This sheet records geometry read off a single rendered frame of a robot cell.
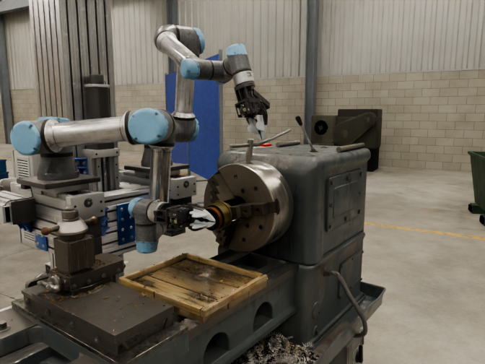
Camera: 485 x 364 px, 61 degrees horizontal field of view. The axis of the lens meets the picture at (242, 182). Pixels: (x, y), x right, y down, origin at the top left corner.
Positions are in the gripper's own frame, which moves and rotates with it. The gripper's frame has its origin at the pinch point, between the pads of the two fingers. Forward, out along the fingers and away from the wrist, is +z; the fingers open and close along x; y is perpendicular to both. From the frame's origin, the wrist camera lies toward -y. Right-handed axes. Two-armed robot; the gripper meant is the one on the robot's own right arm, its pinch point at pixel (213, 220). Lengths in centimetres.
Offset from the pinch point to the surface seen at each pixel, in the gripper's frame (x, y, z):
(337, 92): 89, -986, -396
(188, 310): -18.9, 21.1, 9.1
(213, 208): 3.3, -2.3, -2.0
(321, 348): -54, -36, 21
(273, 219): -1.3, -16.3, 12.1
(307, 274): -24.1, -31.9, 16.7
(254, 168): 14.8, -18.0, 3.1
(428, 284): -108, -257, 13
